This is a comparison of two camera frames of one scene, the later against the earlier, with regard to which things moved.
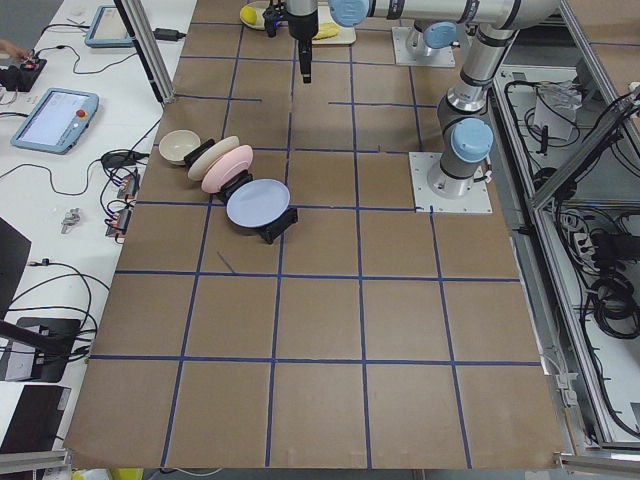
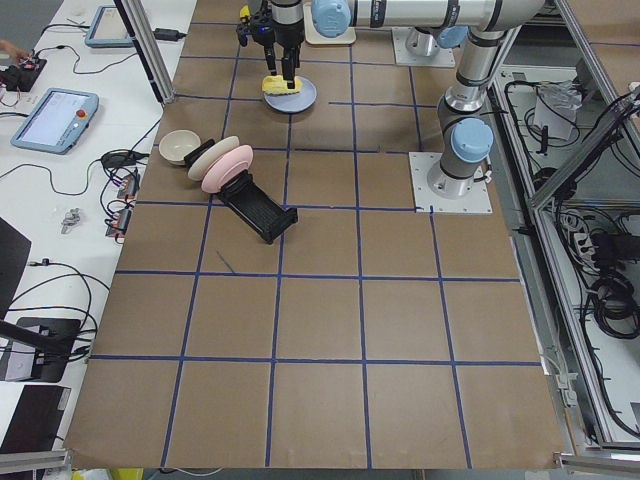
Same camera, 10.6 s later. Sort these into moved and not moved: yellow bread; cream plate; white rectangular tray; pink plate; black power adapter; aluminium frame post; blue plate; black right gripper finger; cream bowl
Moved: blue plate; yellow bread; black right gripper finger
Not moved: cream bowl; cream plate; black power adapter; aluminium frame post; pink plate; white rectangular tray
